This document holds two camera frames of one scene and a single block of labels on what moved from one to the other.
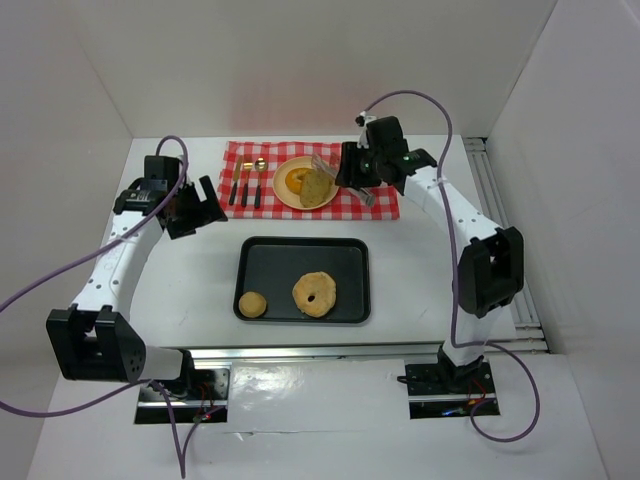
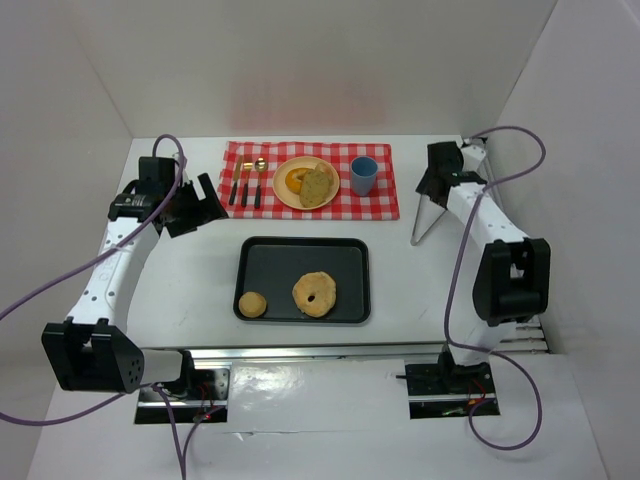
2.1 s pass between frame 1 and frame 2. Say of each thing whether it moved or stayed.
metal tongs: moved
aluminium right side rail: stayed
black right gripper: moved
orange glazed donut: stayed
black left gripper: stayed
